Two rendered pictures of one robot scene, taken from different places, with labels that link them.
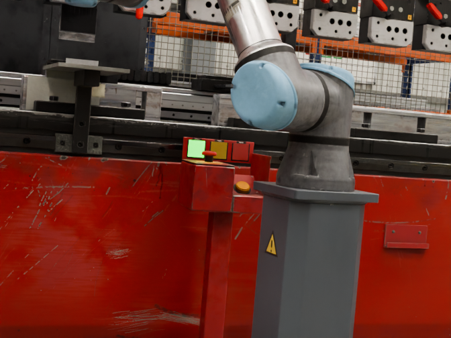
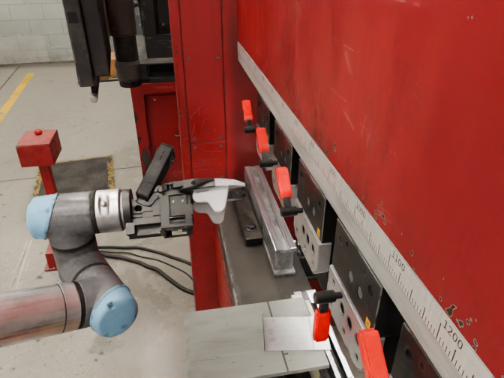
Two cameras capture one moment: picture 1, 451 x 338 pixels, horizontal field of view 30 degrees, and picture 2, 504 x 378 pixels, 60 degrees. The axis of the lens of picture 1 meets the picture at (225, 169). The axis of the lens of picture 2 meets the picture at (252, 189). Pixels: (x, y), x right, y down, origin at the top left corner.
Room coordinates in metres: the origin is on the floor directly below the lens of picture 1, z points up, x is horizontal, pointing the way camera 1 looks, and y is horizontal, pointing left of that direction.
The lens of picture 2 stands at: (2.33, -0.20, 1.69)
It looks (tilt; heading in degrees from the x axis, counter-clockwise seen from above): 30 degrees down; 100
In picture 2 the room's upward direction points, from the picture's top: straight up
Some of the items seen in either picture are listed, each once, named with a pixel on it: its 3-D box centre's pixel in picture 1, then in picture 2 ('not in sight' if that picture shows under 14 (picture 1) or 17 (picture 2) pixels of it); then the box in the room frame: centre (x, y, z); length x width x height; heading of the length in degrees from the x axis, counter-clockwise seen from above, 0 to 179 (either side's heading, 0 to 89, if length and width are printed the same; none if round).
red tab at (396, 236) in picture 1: (407, 236); not in sight; (2.57, -0.57, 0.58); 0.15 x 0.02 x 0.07; 111
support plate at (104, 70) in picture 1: (84, 69); (251, 338); (2.22, 0.39, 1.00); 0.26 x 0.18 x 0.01; 21
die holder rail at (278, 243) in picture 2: not in sight; (266, 213); (2.17, 0.96, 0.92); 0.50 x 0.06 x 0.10; 111
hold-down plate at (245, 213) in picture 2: not in sight; (246, 215); (2.10, 0.98, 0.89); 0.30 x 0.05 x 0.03; 111
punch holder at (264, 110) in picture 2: not in sight; (277, 130); (2.21, 0.84, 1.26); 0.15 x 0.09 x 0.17; 111
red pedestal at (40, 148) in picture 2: not in sight; (54, 200); (0.87, 1.65, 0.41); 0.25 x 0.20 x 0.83; 21
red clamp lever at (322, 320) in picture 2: (139, 1); (325, 316); (2.36, 0.28, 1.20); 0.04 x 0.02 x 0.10; 21
